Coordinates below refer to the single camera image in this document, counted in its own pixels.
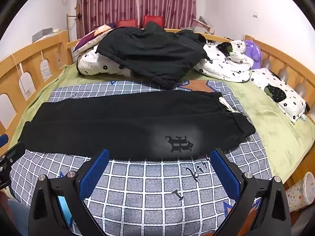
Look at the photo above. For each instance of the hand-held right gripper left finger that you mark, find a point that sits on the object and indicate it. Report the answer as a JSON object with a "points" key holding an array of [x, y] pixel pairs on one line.
{"points": [[94, 174]]}

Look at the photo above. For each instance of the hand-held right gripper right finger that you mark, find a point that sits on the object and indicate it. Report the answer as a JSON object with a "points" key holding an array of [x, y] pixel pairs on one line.
{"points": [[225, 174]]}

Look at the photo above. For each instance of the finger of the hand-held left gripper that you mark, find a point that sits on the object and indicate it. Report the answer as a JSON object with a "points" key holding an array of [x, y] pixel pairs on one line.
{"points": [[3, 139], [13, 153]]}

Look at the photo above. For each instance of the black pants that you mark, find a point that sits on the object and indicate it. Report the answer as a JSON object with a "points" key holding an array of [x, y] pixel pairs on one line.
{"points": [[110, 127]]}

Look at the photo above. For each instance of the grey checked blanket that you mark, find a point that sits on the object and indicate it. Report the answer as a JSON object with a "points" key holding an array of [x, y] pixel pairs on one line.
{"points": [[147, 189]]}

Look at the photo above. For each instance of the person's jeans leg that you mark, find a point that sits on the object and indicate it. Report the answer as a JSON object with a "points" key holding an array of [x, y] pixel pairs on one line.
{"points": [[18, 216]]}

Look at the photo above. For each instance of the green bed sheet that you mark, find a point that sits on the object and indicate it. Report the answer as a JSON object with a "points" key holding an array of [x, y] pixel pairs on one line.
{"points": [[270, 127]]}

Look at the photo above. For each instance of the star print trash bin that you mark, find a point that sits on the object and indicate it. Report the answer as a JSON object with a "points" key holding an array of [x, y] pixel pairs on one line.
{"points": [[300, 194]]}

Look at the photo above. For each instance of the white floral pillow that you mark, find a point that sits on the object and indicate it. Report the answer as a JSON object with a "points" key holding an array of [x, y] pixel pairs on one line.
{"points": [[278, 91]]}

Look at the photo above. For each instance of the grey box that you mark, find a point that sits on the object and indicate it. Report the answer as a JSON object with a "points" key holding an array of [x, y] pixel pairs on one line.
{"points": [[41, 35]]}

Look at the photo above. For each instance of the white floral quilt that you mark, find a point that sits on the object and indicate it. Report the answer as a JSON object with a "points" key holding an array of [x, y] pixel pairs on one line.
{"points": [[221, 64]]}

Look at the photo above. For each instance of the purple plush toy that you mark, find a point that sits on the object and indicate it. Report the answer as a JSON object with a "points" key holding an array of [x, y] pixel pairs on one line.
{"points": [[253, 51]]}

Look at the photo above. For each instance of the wooden coat rack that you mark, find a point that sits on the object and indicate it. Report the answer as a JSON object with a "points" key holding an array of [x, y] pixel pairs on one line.
{"points": [[67, 24]]}

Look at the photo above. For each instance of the purple patterned pillow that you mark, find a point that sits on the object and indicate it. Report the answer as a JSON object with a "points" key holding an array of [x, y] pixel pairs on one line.
{"points": [[91, 38]]}

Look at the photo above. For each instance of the dark green jacket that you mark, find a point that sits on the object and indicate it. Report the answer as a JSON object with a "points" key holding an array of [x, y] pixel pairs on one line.
{"points": [[152, 51]]}

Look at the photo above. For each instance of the red chair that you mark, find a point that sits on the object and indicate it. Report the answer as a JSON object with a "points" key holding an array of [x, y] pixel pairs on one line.
{"points": [[153, 19], [126, 23]]}

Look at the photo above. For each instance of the red striped curtain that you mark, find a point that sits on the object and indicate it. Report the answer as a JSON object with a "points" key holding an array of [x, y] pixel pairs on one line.
{"points": [[137, 0]]}

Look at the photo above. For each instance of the wooden bed frame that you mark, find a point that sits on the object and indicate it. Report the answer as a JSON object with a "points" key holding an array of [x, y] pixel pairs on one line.
{"points": [[32, 51]]}

